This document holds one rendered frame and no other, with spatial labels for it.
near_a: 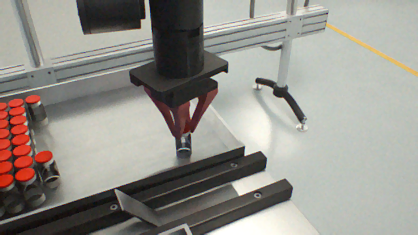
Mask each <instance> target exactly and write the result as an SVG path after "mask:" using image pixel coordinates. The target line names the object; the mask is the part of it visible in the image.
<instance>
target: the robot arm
mask: <svg viewBox="0 0 418 235"><path fill-rule="evenodd" d="M148 1H149V8H150V21H151V29H152V42H153V55H154V61H152V62H150V63H147V64H145V65H142V66H139V67H137V68H134V69H131V70H130V71H129V76H130V81H131V83H132V84H134V85H136V86H137V87H139V86H141V85H143V86H144V90H145V92H146V93H147V94H148V96H149V98H150V99H151V100H152V101H153V103H154V104H155V105H156V107H157V108H158V110H159V111H160V112H161V114H162V115H163V117H164V119H165V121H166V123H167V125H168V127H169V130H170V132H171V134H172V136H173V137H175V138H176V139H177V140H181V138H182V135H183V131H184V127H185V124H188V125H189V126H190V132H191V133H194V131H195V129H196V127H197V125H198V124H199V121H200V120H201V117H202V116H203V114H204V113H205V111H206V110H207V108H208V107H209V105H210V104H211V102H212V101H213V100H214V97H215V96H216V95H217V93H218V82H217V81H215V80H213V79H211V77H213V76H215V75H217V74H219V73H221V72H224V73H226V74H227V73H228V66H229V63H228V61H226V60H224V59H222V58H220V57H218V56H216V55H214V54H211V53H209V52H207V51H205V50H204V22H203V21H204V1H203V0H148ZM76 5H77V9H78V16H79V18H80V23H81V26H82V30H83V33H84V34H85V35H90V34H97V33H109V32H116V31H128V30H135V29H141V20H145V19H146V11H145V3H144V0H76ZM195 98H198V100H199V101H198V103H197V105H196V108H195V111H194V113H193V116H192V118H190V113H189V108H190V101H191V100H193V99H195ZM170 111H171V112H172V114H173V118H174V121H173V118H172V116H171V113H170ZM174 123H175V124H174Z"/></svg>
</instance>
